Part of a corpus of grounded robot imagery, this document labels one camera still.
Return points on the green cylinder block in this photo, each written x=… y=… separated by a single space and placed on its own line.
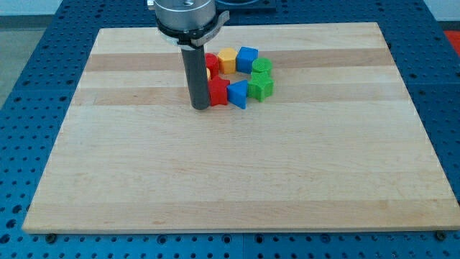
x=262 y=65

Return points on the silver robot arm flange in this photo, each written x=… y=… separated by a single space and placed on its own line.
x=188 y=24

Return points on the yellow block behind rod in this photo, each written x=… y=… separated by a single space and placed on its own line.
x=208 y=73

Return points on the green star block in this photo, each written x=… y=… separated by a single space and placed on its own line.
x=260 y=86

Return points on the light wooden board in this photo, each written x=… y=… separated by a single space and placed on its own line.
x=338 y=147

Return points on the yellow hexagon block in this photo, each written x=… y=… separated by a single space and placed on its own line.
x=227 y=60

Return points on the blue triangle block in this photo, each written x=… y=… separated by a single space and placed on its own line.
x=237 y=93

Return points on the dark grey cylindrical pointer rod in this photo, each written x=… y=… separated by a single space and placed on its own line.
x=196 y=74

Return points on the red star block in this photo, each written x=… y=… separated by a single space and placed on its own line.
x=218 y=91

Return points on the red cylinder block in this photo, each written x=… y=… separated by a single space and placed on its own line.
x=212 y=63

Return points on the blue cube block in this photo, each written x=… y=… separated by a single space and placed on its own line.
x=245 y=58

